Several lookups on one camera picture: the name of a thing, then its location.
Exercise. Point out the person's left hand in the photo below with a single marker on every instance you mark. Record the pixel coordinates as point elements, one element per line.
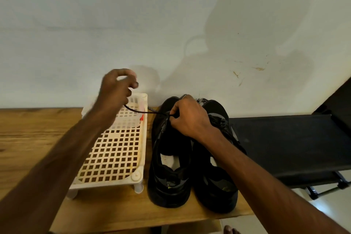
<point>115,94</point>

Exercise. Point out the person's right hand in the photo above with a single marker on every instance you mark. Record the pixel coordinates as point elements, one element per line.
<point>191,118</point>

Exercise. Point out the black shoelaces bundle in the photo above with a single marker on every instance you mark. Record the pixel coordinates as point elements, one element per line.
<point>142,112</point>

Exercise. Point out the black shoe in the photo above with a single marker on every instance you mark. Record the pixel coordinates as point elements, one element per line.
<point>170,181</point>
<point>219,187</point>

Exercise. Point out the person's left forearm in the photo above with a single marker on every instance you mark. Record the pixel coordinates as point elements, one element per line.
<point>49,176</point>

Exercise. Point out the person's right forearm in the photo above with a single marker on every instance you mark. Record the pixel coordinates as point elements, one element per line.
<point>268,187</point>

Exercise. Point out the small white plastic basket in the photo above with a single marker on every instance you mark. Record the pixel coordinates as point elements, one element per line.
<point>136,110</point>

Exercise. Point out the red label sticker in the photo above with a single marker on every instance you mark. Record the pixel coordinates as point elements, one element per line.
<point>141,116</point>

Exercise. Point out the large white plastic tray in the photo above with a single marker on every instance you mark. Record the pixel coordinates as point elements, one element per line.
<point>115,154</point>

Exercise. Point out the low wooden table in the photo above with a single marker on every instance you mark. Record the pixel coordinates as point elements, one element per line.
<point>27,143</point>

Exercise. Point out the black shoe rack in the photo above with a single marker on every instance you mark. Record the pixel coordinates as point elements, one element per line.
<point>290,143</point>

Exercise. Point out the dark door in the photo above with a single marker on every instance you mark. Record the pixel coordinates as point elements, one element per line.
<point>337,105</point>

